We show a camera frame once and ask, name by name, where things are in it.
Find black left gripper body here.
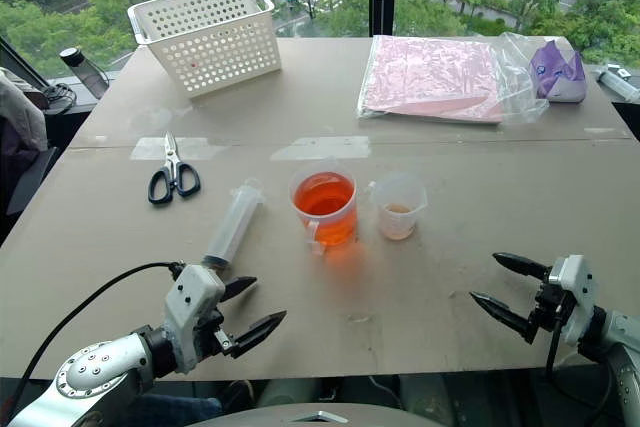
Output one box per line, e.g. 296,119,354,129
194,306,239,362

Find clear bottle with black cap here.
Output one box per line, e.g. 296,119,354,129
59,47,110,98

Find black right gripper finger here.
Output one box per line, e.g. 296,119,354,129
492,252,555,282
469,290,540,346

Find black handled scissors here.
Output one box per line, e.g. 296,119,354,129
146,131,202,206

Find small clear plastic beaker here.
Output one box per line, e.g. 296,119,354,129
366,171,429,241

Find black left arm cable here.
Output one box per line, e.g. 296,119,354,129
0,261,182,427

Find purple and white pouch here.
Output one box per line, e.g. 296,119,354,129
528,38,587,104

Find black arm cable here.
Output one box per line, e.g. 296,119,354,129
0,261,182,427
544,290,609,427

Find white perforated plastic basket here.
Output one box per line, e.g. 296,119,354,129
126,0,283,100

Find white and grey device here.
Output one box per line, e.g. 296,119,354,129
595,63,640,103

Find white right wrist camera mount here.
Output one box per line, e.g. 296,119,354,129
547,254,598,347

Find beaker with orange liquid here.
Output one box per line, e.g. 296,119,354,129
288,164,362,257

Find pink sheets in clear bag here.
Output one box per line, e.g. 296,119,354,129
356,34,551,126

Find clear plastic syringe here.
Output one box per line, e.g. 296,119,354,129
201,177,268,270

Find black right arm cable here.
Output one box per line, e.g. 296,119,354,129
544,290,609,427

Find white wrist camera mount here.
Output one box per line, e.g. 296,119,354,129
547,254,598,347
163,263,227,376

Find grey rounded robot torso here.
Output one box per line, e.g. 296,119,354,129
184,401,454,427

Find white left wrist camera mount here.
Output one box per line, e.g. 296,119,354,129
163,263,227,376

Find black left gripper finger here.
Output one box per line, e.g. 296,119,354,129
218,275,259,304
230,310,288,360

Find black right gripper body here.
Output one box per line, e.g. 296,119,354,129
524,280,577,334

